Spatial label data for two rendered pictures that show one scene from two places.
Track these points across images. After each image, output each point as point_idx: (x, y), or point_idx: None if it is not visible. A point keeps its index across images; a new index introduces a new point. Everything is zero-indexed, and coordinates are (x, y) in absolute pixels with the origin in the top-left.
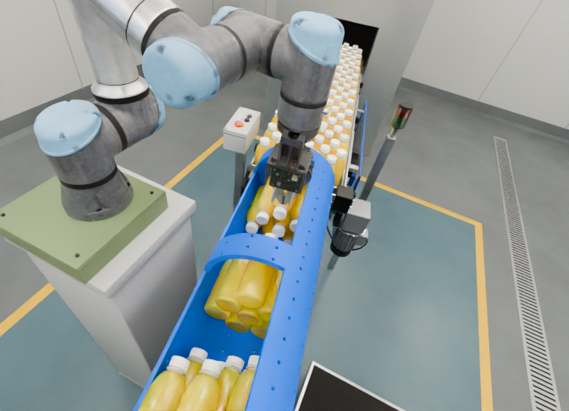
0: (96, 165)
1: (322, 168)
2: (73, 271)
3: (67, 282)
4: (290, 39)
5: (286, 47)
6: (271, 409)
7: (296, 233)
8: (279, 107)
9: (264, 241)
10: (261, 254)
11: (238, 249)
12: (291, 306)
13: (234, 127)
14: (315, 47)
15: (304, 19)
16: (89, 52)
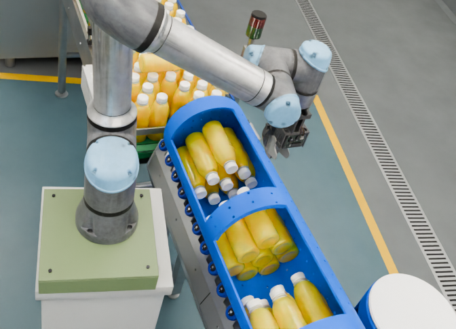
0: (135, 187)
1: (240, 112)
2: (150, 281)
3: (91, 315)
4: (307, 63)
5: (305, 67)
6: (338, 284)
7: (272, 177)
8: None
9: (261, 192)
10: (267, 202)
11: (248, 207)
12: (305, 227)
13: None
14: (324, 66)
15: (315, 53)
16: (110, 95)
